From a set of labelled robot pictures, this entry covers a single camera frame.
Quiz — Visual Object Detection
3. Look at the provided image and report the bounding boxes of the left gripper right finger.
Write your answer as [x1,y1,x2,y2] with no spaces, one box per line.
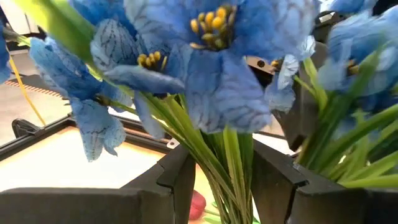
[250,139,398,224]

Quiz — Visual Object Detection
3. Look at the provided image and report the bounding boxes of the dark red artificial tulip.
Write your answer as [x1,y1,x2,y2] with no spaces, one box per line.
[188,190,261,224]

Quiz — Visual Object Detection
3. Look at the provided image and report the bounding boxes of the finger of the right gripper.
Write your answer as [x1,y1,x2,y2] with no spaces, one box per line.
[272,41,329,152]

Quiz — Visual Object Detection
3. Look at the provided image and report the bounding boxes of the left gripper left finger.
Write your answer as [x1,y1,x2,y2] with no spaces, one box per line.
[0,145,197,224]

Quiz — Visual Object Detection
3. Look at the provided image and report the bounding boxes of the black hazard-edged floor mat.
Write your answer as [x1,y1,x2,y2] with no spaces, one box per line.
[4,79,68,99]

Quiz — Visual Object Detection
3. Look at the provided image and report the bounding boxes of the yellow hanging cable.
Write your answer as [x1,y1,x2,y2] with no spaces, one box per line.
[5,46,47,127]

